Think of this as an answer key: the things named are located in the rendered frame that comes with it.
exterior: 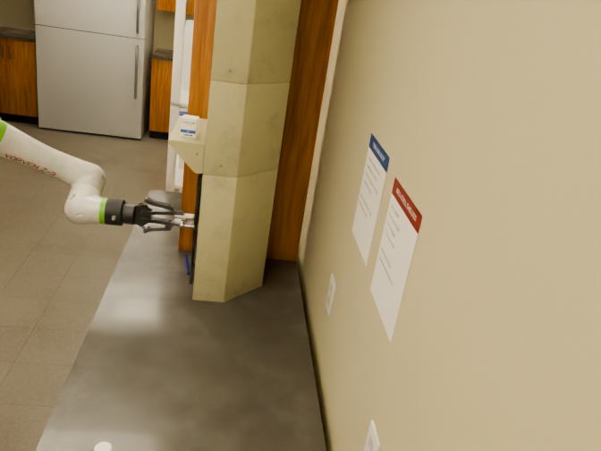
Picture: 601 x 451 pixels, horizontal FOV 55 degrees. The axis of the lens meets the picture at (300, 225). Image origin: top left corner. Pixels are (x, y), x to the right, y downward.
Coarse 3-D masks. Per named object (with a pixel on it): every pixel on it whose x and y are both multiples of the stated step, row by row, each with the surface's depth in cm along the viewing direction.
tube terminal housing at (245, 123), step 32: (224, 96) 175; (256, 96) 179; (224, 128) 179; (256, 128) 184; (224, 160) 183; (256, 160) 190; (224, 192) 187; (256, 192) 196; (224, 224) 192; (256, 224) 202; (224, 256) 197; (256, 256) 209; (224, 288) 202
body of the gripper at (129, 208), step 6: (126, 204) 197; (132, 204) 197; (138, 204) 198; (126, 210) 195; (132, 210) 196; (138, 210) 198; (144, 210) 198; (150, 210) 199; (126, 216) 195; (132, 216) 196; (138, 216) 199; (144, 216) 199; (150, 216) 199; (126, 222) 197; (132, 222) 197; (138, 222) 200; (144, 222) 200
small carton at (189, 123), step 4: (184, 116) 184; (188, 116) 184; (192, 116) 185; (196, 116) 186; (184, 120) 182; (188, 120) 182; (192, 120) 182; (196, 120) 182; (184, 124) 183; (188, 124) 183; (192, 124) 183; (196, 124) 183; (184, 128) 183; (188, 128) 183; (192, 128) 183; (196, 128) 184; (180, 132) 184; (184, 132) 184; (188, 132) 184; (192, 132) 184; (196, 132) 185; (184, 136) 184; (188, 136) 184; (192, 136) 184; (196, 136) 186
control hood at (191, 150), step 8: (200, 120) 206; (176, 128) 192; (200, 128) 196; (176, 136) 183; (200, 136) 187; (176, 144) 180; (184, 144) 180; (192, 144) 180; (200, 144) 180; (176, 152) 181; (184, 152) 181; (192, 152) 181; (200, 152) 181; (184, 160) 182; (192, 160) 182; (200, 160) 182; (192, 168) 183; (200, 168) 183
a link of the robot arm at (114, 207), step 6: (108, 198) 197; (108, 204) 194; (114, 204) 195; (120, 204) 195; (108, 210) 194; (114, 210) 194; (120, 210) 194; (108, 216) 194; (114, 216) 194; (120, 216) 194; (108, 222) 196; (114, 222) 196; (120, 222) 196
